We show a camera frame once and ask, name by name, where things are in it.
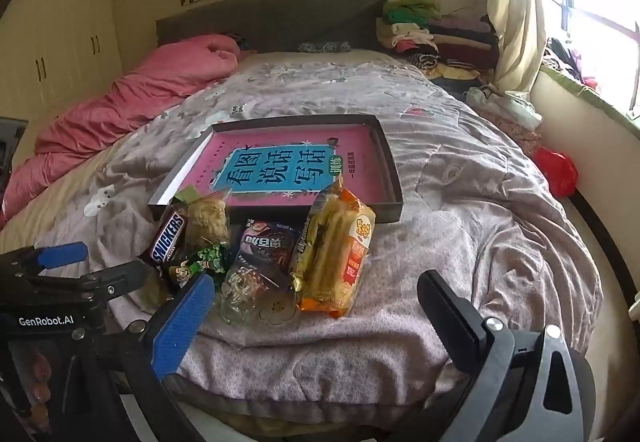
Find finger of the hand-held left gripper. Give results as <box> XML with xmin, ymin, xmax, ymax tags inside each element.
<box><xmin>20</xmin><ymin>261</ymin><xmax>151</xmax><ymax>303</ymax></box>
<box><xmin>0</xmin><ymin>242</ymin><xmax>90</xmax><ymax>275</ymax></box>

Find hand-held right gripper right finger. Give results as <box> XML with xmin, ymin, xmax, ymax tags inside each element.
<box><xmin>416</xmin><ymin>269</ymin><xmax>596</xmax><ymax>442</ymax></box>

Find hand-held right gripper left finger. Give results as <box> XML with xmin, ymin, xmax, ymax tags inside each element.
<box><xmin>107</xmin><ymin>273</ymin><xmax>217</xmax><ymax>442</ymax></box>

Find green candy packet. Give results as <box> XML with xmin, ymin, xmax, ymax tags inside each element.
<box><xmin>167</xmin><ymin>243</ymin><xmax>232</xmax><ymax>285</ymax></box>

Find brown chocolate bar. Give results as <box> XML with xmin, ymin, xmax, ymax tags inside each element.
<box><xmin>137</xmin><ymin>209</ymin><xmax>188</xmax><ymax>273</ymax></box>

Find clear snack packet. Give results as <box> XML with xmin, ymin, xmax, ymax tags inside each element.
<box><xmin>216</xmin><ymin>262</ymin><xmax>296</xmax><ymax>325</ymax></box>

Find clear flaky pastry packet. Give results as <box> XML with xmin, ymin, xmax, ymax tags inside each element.
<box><xmin>187</xmin><ymin>188</ymin><xmax>233</xmax><ymax>248</ymax></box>

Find dark blue sandwich cookie packet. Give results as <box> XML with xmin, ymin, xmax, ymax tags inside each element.
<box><xmin>235</xmin><ymin>218</ymin><xmax>303</xmax><ymax>290</ymax></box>

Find orange rice cracker packet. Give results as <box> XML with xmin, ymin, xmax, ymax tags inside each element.
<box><xmin>296</xmin><ymin>187</ymin><xmax>377</xmax><ymax>318</ymax></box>

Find yellow wafer packet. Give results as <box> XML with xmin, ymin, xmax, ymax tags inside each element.
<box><xmin>289</xmin><ymin>174</ymin><xmax>346</xmax><ymax>293</ymax></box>

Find dark grey shallow box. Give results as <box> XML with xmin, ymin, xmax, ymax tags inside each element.
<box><xmin>147</xmin><ymin>114</ymin><xmax>404</xmax><ymax>224</ymax></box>

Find person's left hand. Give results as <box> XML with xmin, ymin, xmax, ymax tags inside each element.
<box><xmin>0</xmin><ymin>352</ymin><xmax>56</xmax><ymax>438</ymax></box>

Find floral mauve quilt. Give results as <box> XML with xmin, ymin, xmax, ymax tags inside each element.
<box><xmin>0</xmin><ymin>49</ymin><xmax>603</xmax><ymax>393</ymax></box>

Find dark grey object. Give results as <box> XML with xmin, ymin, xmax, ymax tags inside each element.
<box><xmin>0</xmin><ymin>118</ymin><xmax>29</xmax><ymax>180</ymax></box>

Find pink duvet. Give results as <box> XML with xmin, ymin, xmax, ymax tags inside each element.
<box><xmin>0</xmin><ymin>34</ymin><xmax>241</xmax><ymax>228</ymax></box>

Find pink book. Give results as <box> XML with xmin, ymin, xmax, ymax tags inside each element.
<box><xmin>177</xmin><ymin>129</ymin><xmax>386</xmax><ymax>210</ymax></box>

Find red plastic bag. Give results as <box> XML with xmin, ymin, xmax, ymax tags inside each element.
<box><xmin>534</xmin><ymin>147</ymin><xmax>578</xmax><ymax>198</ymax></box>

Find white crumpled cloth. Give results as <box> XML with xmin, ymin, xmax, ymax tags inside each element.
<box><xmin>465</xmin><ymin>84</ymin><xmax>543</xmax><ymax>128</ymax></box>

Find cream wardrobe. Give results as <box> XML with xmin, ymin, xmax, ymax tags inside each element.
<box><xmin>0</xmin><ymin>0</ymin><xmax>126</xmax><ymax>163</ymax></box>

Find green windowsill mat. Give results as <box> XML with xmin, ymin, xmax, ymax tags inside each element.
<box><xmin>540</xmin><ymin>64</ymin><xmax>640</xmax><ymax>143</ymax></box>

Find pile of folded clothes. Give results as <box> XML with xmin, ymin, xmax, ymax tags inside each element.
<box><xmin>376</xmin><ymin>0</ymin><xmax>501</xmax><ymax>88</ymax></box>

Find clothes on windowsill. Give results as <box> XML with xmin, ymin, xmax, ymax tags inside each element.
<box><xmin>542</xmin><ymin>37</ymin><xmax>601</xmax><ymax>90</ymax></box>

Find dark patterned pillow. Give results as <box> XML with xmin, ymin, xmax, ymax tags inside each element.
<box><xmin>297</xmin><ymin>40</ymin><xmax>351</xmax><ymax>54</ymax></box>

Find cream curtain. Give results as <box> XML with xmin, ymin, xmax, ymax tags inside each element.
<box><xmin>487</xmin><ymin>0</ymin><xmax>568</xmax><ymax>95</ymax></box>

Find dark grey headboard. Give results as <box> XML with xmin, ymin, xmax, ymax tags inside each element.
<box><xmin>156</xmin><ymin>0</ymin><xmax>391</xmax><ymax>55</ymax></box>

